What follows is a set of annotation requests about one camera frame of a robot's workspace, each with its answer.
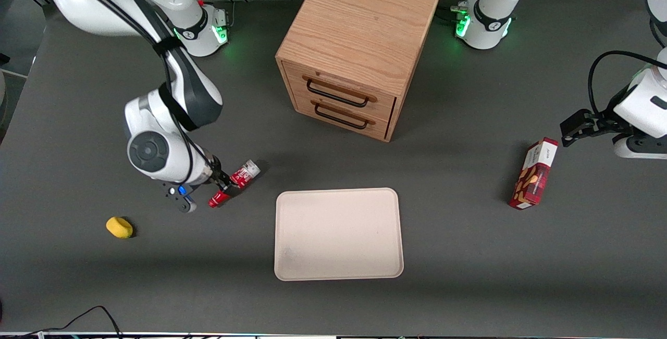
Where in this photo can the beige plastic tray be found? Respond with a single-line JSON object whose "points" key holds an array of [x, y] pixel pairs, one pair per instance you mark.
{"points": [[338, 235]]}

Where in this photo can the red coke bottle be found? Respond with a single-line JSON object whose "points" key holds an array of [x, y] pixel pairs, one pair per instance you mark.
{"points": [[245, 173]]}

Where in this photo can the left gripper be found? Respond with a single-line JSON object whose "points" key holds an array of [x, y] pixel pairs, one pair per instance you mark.
{"points": [[604, 122]]}

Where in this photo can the yellow sponge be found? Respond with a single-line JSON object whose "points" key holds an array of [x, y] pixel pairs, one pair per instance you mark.
{"points": [[120, 227]]}

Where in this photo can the red cracker box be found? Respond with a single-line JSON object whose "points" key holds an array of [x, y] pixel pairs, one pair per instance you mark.
{"points": [[534, 175]]}

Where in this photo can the wooden drawer cabinet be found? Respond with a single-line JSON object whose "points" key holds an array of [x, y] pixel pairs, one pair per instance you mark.
{"points": [[359, 21]]}

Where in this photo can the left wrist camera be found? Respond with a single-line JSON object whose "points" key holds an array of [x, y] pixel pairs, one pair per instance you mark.
{"points": [[638, 147]]}

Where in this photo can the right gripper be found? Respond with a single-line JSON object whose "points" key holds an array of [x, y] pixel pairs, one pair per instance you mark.
{"points": [[217, 174]]}

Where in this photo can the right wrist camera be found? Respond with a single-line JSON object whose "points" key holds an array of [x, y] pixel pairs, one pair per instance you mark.
{"points": [[180, 196]]}

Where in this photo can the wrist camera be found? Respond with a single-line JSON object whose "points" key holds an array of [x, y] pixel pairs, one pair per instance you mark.
{"points": [[638, 147], [180, 196]]}

